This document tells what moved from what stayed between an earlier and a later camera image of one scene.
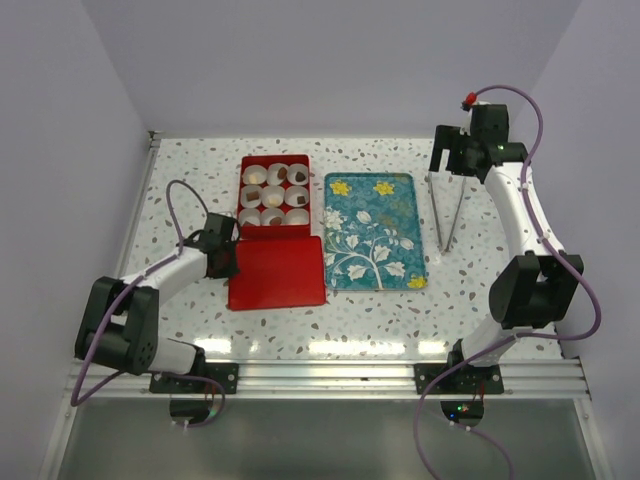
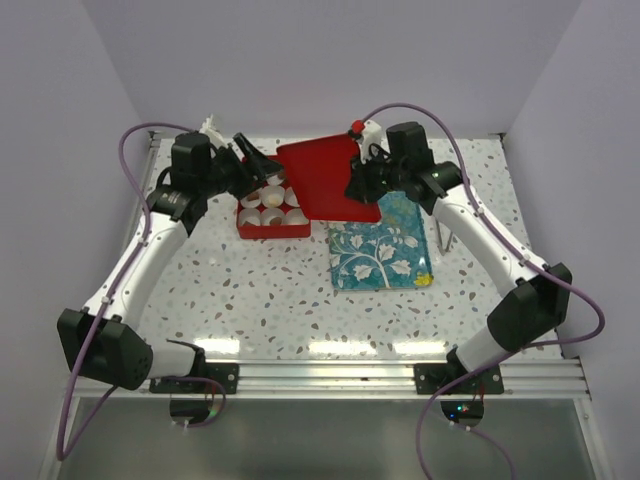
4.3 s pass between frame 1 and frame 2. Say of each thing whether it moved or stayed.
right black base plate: stayed
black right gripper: moved
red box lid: moved
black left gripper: moved
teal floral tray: stayed
